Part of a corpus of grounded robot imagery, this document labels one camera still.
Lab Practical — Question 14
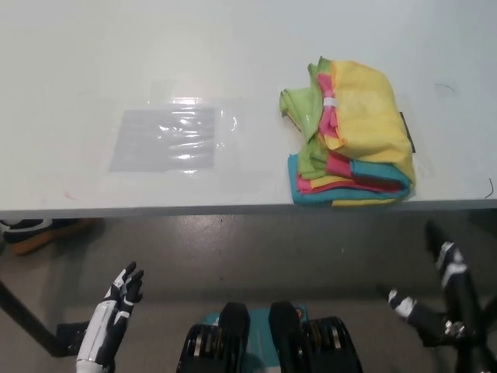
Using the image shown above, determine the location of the orange black shoe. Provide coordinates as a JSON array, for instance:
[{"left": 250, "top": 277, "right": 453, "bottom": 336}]
[{"left": 9, "top": 218, "right": 98, "bottom": 256}]

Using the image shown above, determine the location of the black teal robot torso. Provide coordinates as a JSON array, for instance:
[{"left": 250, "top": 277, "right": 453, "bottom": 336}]
[{"left": 177, "top": 301, "right": 364, "bottom": 373}]

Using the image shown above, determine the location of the clear plastic sleeve grey sheet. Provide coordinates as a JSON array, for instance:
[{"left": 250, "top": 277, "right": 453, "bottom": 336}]
[{"left": 107, "top": 99, "right": 240, "bottom": 175}]

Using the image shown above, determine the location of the black white shoe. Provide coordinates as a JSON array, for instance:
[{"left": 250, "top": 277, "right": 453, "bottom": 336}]
[{"left": 0, "top": 218, "right": 52, "bottom": 244}]

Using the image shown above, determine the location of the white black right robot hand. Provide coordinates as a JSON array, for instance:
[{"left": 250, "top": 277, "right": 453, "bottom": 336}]
[{"left": 387, "top": 220, "right": 486, "bottom": 339}]

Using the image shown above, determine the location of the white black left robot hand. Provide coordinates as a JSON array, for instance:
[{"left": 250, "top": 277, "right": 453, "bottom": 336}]
[{"left": 76, "top": 261, "right": 145, "bottom": 364}]

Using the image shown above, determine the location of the teal microfibre cloth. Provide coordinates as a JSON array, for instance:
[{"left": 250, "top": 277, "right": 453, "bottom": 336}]
[{"left": 287, "top": 153, "right": 413, "bottom": 207}]

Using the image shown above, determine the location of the large yellow microfibre cloth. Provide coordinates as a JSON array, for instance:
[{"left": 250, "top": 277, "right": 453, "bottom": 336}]
[{"left": 317, "top": 58, "right": 419, "bottom": 209}]

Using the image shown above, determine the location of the green microfibre cloth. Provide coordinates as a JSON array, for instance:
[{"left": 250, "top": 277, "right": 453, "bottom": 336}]
[{"left": 278, "top": 57, "right": 332, "bottom": 180}]

